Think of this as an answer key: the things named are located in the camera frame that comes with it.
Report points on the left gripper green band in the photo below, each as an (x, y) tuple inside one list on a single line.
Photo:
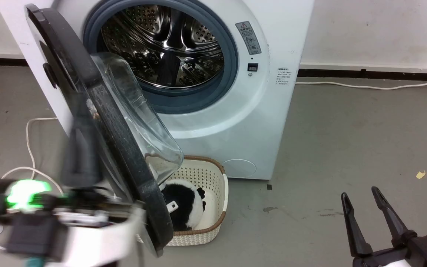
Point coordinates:
[(24, 194)]

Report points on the black-rimmed glass washer door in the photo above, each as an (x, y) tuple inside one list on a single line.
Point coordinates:
[(124, 148)]

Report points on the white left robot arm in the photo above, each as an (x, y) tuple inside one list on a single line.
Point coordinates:
[(98, 241)]

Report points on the white front-load washing machine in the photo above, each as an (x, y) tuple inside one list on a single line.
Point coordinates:
[(258, 111)]

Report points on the grey rubber door gasket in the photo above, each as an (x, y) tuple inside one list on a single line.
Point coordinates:
[(230, 63)]

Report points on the black door latch socket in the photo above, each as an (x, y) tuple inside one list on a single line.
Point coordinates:
[(252, 67)]

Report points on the yellow paper scrap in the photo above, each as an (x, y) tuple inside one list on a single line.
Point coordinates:
[(420, 174)]

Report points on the black white panda plush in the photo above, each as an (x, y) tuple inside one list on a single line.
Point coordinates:
[(185, 207)]

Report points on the white laundry basket brown rim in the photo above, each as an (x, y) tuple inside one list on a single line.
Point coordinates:
[(213, 178)]

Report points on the stainless steel washer drum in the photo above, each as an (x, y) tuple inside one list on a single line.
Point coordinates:
[(169, 44)]

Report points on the round filter cover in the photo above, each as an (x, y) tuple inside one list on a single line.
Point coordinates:
[(238, 168)]

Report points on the small white text label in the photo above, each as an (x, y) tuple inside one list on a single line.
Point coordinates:
[(283, 76)]

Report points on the grey warning sticker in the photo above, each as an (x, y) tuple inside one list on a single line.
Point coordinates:
[(248, 37)]

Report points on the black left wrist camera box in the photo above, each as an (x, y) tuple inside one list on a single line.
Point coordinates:
[(35, 235)]

